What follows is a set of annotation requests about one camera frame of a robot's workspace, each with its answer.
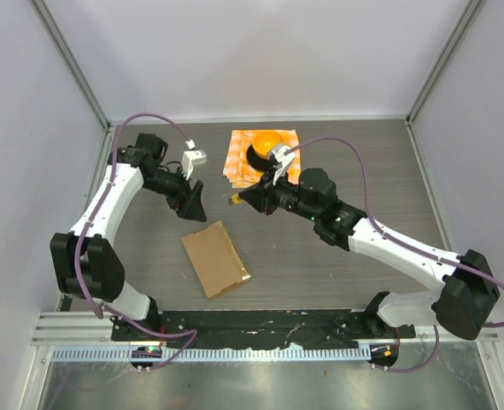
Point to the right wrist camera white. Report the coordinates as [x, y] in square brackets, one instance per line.
[281, 156]

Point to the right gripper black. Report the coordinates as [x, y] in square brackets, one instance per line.
[261, 196]

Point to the brown cardboard express box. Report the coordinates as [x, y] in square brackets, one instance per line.
[216, 260]

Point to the white slotted cable duct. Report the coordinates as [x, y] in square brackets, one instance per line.
[147, 354]

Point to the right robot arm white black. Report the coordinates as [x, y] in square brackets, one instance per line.
[459, 295]

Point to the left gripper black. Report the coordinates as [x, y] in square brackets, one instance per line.
[187, 202]

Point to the yellow utility knife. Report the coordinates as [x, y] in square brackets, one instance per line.
[235, 200]

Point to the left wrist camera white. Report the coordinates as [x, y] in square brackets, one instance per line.
[191, 159]

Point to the orange checkered cloth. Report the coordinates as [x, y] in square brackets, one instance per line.
[236, 168]

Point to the black round plate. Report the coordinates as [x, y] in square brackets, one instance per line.
[261, 162]

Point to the orange bowl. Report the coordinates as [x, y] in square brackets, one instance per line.
[264, 142]

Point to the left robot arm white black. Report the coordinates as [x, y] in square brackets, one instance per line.
[85, 263]

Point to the aluminium frame rail front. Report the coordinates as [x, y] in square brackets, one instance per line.
[81, 328]

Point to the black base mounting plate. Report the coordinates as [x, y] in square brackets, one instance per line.
[271, 329]

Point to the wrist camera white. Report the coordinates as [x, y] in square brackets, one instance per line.
[281, 156]
[191, 159]

